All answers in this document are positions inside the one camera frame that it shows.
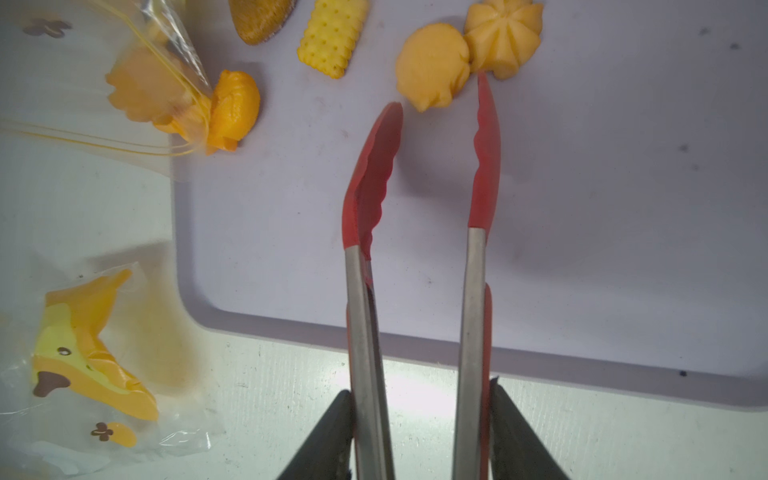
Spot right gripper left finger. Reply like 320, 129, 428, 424
277, 390, 354, 480

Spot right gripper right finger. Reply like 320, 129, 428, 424
490, 378, 569, 480

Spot lavender plastic tray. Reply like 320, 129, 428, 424
174, 1, 767, 409

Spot red metal tongs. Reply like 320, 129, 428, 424
341, 73, 502, 479

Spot orange fish shaped cookie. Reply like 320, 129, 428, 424
152, 70, 261, 155

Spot duck print bag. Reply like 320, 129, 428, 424
1, 252, 224, 479
1, 1, 212, 176

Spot round yellow flower cookie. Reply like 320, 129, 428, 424
395, 23, 470, 112

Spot yellow rectangular waffle cookie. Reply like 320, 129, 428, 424
297, 0, 370, 79

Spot pale ridged swirl cookie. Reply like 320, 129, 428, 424
464, 0, 544, 80

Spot brown heart cookie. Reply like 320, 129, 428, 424
228, 0, 296, 45

